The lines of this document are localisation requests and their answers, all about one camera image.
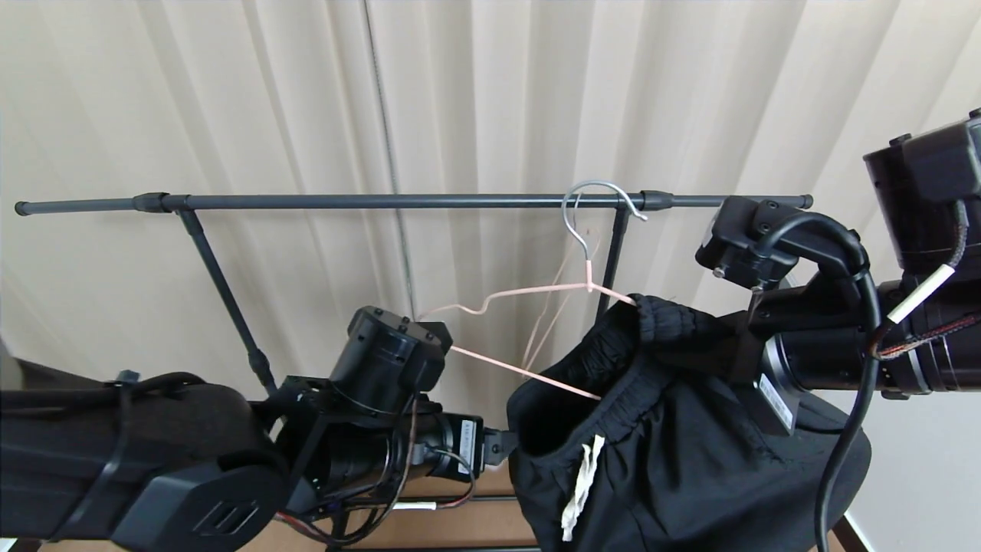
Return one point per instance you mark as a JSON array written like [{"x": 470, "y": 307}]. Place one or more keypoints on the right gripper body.
[{"x": 828, "y": 364}]

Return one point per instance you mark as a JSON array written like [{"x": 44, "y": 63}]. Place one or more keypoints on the white curtain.
[{"x": 230, "y": 92}]

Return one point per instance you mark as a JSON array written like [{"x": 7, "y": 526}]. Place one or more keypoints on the black clothes rack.
[{"x": 383, "y": 202}]

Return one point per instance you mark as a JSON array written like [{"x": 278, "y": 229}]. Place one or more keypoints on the black shorts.
[{"x": 690, "y": 460}]

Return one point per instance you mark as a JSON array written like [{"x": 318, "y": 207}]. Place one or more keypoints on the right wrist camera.
[{"x": 747, "y": 245}]

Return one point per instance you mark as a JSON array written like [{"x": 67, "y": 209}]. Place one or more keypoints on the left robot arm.
[{"x": 153, "y": 460}]

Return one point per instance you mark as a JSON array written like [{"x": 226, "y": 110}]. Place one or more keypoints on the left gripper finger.
[{"x": 500, "y": 446}]

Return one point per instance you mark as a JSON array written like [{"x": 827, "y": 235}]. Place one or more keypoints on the pink clothes hanger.
[
  {"x": 529, "y": 373},
  {"x": 546, "y": 331}
]

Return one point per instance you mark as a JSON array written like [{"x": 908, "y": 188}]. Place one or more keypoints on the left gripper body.
[{"x": 437, "y": 448}]

